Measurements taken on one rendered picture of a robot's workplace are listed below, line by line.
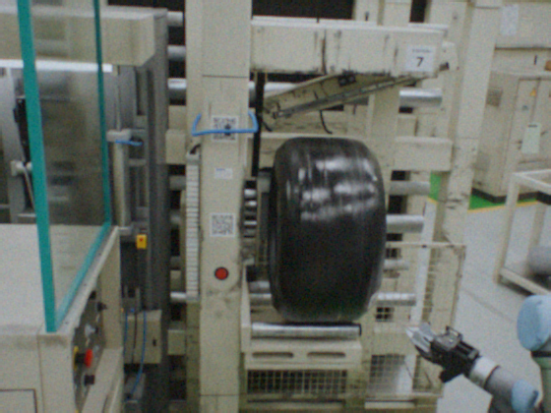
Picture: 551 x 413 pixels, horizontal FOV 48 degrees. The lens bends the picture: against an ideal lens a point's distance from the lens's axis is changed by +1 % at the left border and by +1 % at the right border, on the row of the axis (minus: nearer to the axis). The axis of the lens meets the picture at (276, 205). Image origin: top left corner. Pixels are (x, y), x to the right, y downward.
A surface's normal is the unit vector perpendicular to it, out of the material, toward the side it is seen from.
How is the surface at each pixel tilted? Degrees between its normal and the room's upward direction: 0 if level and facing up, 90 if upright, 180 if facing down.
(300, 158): 29
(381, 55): 90
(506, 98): 90
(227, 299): 90
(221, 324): 90
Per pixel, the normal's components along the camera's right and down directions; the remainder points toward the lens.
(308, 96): 0.07, 0.33
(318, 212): 0.08, -0.17
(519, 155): 0.44, 0.32
